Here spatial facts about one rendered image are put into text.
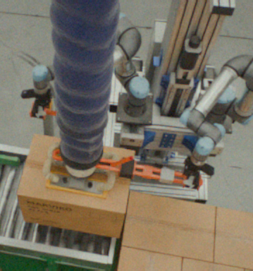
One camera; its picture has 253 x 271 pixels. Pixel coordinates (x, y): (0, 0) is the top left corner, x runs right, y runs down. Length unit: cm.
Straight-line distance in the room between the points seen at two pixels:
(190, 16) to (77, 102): 91
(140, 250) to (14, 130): 167
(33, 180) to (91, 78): 97
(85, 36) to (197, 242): 185
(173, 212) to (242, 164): 117
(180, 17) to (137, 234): 136
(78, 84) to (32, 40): 293
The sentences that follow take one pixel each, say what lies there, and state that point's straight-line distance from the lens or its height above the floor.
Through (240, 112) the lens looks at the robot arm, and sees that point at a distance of 263.
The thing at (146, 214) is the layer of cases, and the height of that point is 54.
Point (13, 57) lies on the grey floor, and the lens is 443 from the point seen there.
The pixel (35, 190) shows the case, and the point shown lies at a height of 107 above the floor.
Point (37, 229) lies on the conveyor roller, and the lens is 290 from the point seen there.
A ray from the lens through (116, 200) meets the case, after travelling 241.
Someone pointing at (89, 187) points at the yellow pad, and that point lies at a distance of 239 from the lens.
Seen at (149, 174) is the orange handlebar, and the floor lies 122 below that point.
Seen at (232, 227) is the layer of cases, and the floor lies 54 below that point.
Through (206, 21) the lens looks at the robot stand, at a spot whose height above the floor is 166.
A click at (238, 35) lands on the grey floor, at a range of 495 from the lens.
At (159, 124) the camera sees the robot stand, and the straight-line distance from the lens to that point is 285.
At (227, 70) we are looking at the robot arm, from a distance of 230.
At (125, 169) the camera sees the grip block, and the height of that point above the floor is 122.
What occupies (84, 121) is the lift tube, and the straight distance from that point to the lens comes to 186.
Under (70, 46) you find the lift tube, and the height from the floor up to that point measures 215.
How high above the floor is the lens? 327
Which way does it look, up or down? 61 degrees down
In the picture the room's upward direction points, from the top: 7 degrees clockwise
